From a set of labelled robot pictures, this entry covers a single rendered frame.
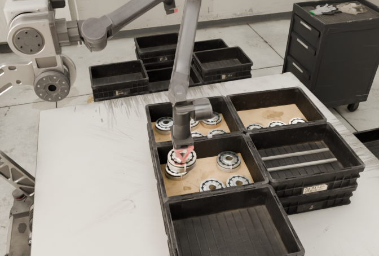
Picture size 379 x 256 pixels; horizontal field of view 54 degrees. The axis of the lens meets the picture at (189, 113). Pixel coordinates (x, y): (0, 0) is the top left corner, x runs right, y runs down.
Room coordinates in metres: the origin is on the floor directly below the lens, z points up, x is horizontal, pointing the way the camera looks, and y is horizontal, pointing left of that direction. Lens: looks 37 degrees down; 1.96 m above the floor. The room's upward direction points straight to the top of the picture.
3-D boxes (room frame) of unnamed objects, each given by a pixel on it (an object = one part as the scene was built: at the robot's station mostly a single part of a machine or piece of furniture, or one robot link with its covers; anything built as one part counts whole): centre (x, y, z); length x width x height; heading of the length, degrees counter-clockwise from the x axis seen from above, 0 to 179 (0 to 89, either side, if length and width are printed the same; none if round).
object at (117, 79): (2.34, 0.52, 0.37); 0.40 x 0.30 x 0.45; 106
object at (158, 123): (1.40, 0.11, 0.86); 0.10 x 0.10 x 0.01
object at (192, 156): (0.97, 0.03, 1.05); 0.10 x 0.10 x 0.01
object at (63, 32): (1.12, 0.40, 1.45); 0.09 x 0.08 x 0.12; 16
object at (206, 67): (2.56, -0.25, 0.37); 0.40 x 0.30 x 0.45; 106
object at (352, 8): (2.85, -1.28, 0.88); 0.29 x 0.22 x 0.03; 106
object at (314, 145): (1.14, -0.46, 0.87); 0.40 x 0.30 x 0.11; 102
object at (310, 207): (1.14, -0.46, 0.76); 0.40 x 0.30 x 0.12; 102
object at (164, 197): (1.06, -0.07, 0.92); 0.40 x 0.30 x 0.02; 102
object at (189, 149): (0.96, 0.02, 1.10); 0.07 x 0.07 x 0.09; 12
